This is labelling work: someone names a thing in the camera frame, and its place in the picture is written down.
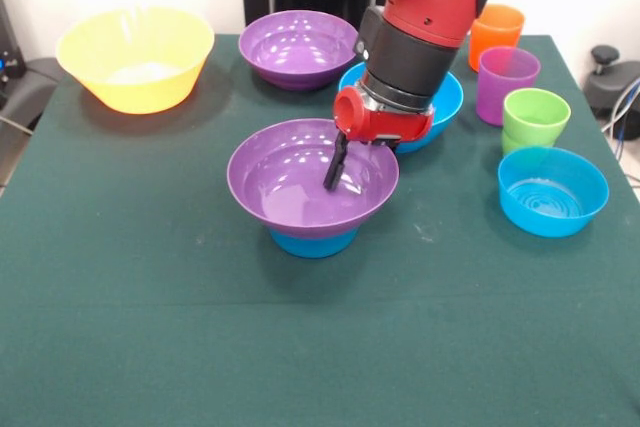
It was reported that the dark green tablecloth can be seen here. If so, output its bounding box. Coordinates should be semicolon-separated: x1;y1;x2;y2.
0;34;640;427

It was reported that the orange cup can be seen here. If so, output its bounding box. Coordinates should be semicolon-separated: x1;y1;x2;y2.
468;3;527;73

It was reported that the black knobbed equipment base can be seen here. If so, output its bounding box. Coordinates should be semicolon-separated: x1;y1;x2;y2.
583;45;640;113

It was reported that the purple bowl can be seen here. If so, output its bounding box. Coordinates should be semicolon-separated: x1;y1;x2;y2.
226;118;401;241
237;9;362;92

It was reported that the green cup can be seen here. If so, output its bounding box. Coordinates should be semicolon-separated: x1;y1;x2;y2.
502;88;572;148
501;130;526;157

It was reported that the yellow bowl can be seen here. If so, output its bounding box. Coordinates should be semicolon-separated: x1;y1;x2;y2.
54;5;216;114

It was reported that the blue cable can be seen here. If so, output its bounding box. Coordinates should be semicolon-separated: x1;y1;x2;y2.
610;77;640;158

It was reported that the large deep blue bowl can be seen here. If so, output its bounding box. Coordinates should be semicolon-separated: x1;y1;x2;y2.
338;61;465;155

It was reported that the white cable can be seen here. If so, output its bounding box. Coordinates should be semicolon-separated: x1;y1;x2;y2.
601;111;640;136
0;114;34;137

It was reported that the purple cup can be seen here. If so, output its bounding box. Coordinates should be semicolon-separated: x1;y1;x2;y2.
475;45;542;127

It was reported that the black electronic device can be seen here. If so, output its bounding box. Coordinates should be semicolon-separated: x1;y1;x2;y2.
0;0;27;81

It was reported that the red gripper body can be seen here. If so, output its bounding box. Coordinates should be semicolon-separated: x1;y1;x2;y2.
333;85;435;144

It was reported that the small blue bowl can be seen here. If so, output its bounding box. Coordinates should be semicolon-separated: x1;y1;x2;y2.
267;226;359;259
497;146;611;239

